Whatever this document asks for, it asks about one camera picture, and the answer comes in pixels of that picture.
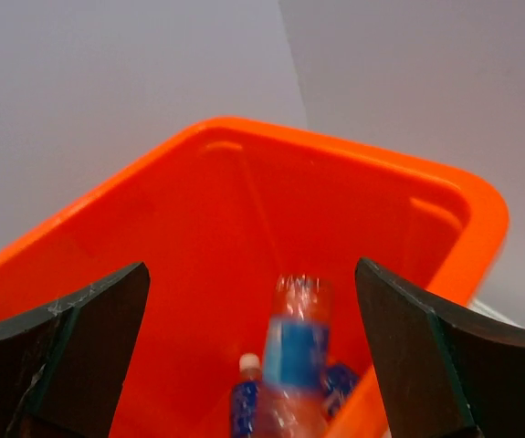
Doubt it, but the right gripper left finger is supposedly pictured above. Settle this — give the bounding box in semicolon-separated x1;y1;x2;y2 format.
0;263;150;437

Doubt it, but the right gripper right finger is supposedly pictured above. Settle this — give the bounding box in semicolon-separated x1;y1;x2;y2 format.
355;257;525;437

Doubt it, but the blue cap clear bottle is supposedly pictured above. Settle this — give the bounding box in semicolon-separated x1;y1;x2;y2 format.
254;274;331;437

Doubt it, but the blue label bottle white cap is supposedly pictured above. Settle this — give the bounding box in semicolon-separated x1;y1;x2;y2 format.
229;353;262;437

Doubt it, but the orange plastic bin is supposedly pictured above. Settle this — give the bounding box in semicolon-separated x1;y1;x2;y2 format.
0;118;509;437

